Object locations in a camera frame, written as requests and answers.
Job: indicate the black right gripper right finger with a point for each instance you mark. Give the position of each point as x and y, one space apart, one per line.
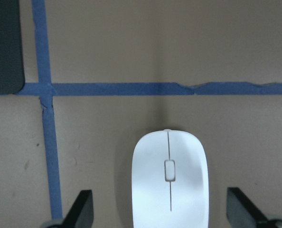
242 213

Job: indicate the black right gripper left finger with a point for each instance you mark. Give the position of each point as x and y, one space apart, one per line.
81 214

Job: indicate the white computer mouse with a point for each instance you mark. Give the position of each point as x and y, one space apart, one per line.
170 187

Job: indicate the black mousepad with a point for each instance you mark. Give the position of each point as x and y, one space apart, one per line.
12 78

